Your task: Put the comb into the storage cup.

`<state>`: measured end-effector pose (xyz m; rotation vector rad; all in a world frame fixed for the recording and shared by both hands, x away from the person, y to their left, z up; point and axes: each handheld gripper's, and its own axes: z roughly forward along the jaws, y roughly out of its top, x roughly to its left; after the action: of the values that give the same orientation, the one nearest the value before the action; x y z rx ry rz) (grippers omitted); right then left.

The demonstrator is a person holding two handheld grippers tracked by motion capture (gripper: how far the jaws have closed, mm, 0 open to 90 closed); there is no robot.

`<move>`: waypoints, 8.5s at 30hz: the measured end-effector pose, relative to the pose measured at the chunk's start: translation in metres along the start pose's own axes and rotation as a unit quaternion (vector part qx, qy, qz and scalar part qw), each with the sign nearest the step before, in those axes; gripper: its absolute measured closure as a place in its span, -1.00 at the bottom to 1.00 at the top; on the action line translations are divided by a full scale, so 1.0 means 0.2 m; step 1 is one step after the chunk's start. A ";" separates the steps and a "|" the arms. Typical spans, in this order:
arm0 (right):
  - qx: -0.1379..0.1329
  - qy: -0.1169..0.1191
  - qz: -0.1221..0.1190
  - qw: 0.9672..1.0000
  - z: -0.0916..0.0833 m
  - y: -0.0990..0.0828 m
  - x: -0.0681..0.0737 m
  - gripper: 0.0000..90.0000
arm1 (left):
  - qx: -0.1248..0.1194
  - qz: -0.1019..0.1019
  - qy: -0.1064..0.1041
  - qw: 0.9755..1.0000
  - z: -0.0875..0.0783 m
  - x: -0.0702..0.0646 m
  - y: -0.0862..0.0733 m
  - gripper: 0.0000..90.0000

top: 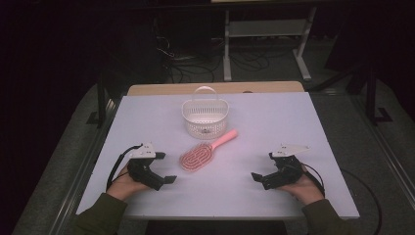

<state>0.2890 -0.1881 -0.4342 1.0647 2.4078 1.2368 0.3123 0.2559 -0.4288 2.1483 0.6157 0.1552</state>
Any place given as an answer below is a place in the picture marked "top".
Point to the person's right hand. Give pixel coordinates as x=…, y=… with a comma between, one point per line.
x=305, y=191

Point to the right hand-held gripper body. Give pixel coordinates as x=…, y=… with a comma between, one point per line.
x=284, y=171

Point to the pink hairbrush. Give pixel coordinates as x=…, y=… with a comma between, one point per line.
x=199, y=156

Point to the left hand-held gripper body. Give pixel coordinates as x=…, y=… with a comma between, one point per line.
x=143, y=173

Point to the white metal table frame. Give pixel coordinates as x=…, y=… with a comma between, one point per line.
x=267, y=28

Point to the white plastic basket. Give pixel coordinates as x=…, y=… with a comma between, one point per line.
x=205, y=117

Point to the person's left hand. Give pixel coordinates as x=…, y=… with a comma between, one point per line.
x=125, y=186

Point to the black metal stand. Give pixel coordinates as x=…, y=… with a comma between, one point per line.
x=372, y=98
x=101, y=101

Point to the wooden table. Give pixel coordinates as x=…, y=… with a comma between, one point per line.
x=215, y=88

